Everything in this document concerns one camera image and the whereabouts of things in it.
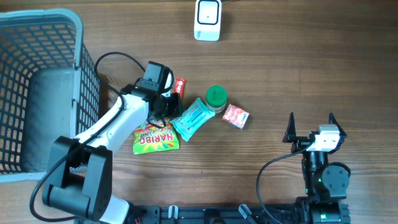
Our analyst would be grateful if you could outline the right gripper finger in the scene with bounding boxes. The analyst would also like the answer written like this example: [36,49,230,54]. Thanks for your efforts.
[282,112,296,143]
[328,113,347,139]

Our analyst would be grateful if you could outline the red Nescafe stick sachet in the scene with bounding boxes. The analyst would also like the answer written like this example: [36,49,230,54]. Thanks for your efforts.
[174,77,187,99]

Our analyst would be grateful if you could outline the green Haribo worms bag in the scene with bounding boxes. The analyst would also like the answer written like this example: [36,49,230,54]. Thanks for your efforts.
[132,121,180,154]

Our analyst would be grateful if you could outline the mint wet wipes pack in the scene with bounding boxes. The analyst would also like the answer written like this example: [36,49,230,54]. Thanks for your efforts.
[171,98,215,142]

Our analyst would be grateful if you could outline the green lid jar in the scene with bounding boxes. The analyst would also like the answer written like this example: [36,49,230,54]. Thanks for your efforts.
[205,85,228,113]

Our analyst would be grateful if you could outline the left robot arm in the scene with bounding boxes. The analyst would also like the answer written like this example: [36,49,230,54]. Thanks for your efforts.
[39,84,183,223]

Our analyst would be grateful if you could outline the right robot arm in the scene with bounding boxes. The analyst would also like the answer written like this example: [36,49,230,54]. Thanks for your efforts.
[282,113,351,224]

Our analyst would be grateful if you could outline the white barcode scanner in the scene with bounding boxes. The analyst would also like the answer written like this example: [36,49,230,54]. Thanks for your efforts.
[194,0,222,42]

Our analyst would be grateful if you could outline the grey plastic shopping basket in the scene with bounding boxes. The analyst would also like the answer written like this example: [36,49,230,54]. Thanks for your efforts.
[1,9,100,183]

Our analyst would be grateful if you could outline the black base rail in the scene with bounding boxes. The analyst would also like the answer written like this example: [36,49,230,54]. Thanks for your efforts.
[124,202,351,224]

